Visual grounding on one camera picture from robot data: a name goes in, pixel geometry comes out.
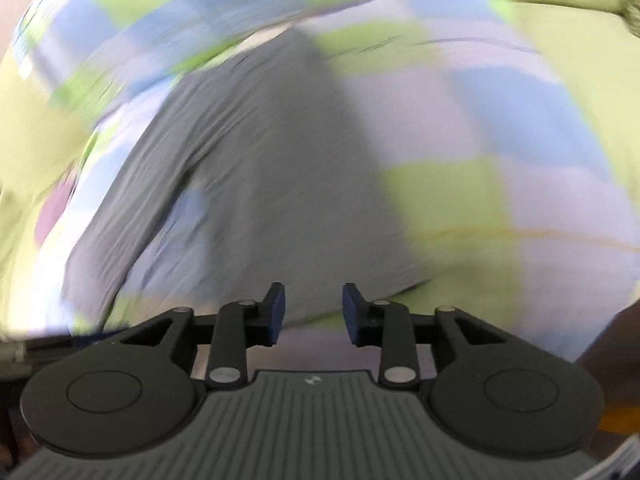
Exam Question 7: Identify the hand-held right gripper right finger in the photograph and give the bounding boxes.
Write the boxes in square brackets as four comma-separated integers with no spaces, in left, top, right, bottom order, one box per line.
[342,282,507,390]

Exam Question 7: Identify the orange brown object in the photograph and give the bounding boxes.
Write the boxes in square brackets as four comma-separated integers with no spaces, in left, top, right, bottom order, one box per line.
[575,302,640,441]

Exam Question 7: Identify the grey knit garment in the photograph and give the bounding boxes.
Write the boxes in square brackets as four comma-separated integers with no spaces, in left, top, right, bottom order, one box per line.
[60,27,427,337]

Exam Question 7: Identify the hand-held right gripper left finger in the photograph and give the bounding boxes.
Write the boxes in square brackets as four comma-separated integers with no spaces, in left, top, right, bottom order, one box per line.
[118,282,286,390]

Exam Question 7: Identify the checkered bed sheet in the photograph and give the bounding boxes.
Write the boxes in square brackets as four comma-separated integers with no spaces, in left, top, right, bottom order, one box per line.
[0,0,640,367]

